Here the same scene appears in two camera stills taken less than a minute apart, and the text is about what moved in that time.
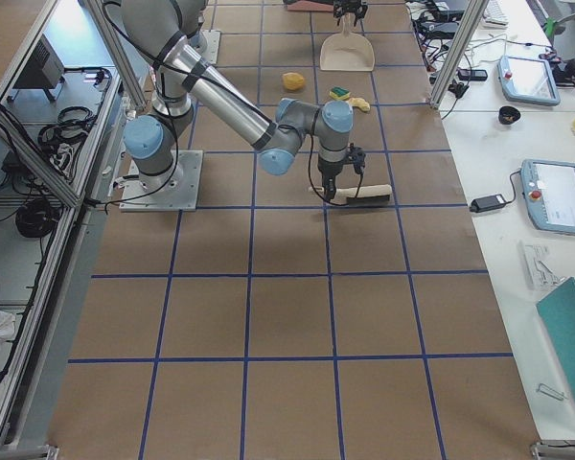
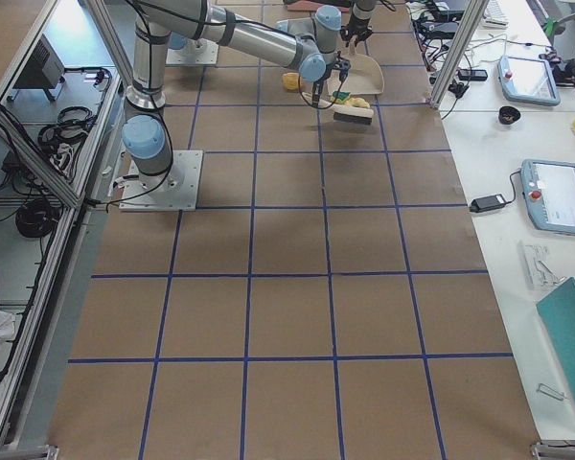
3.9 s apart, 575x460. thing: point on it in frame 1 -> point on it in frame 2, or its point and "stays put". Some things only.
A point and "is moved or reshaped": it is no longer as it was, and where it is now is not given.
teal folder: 569,326 stays put
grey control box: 44,70 stays put
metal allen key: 542,388 stays put
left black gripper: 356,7 -> 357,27
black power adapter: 488,203 stays put
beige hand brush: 365,195 -> 342,111
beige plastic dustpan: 347,51 is moved or reshaped
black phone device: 471,75 stays put
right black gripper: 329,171 -> 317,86
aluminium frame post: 459,54 stays put
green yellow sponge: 339,93 stays put
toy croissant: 359,103 stays put
